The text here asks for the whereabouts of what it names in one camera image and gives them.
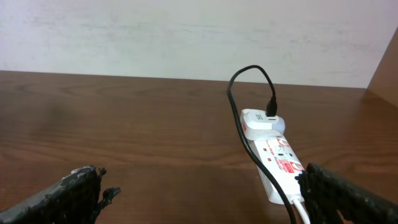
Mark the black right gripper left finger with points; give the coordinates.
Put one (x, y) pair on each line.
(76, 198)

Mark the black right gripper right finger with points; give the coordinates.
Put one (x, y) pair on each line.
(329, 198)

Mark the white USB charger adapter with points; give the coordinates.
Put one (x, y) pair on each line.
(259, 127)

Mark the white power strip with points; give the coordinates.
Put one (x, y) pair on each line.
(278, 157)

